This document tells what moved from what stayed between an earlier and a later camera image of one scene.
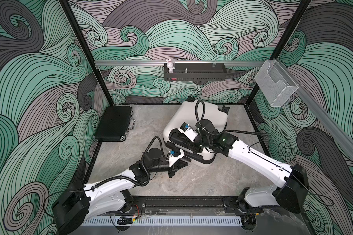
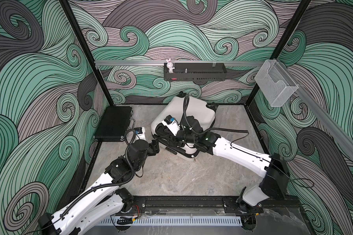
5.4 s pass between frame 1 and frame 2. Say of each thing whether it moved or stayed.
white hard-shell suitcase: moved
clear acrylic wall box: stayed
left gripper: moved
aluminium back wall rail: stayed
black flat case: stayed
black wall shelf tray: stayed
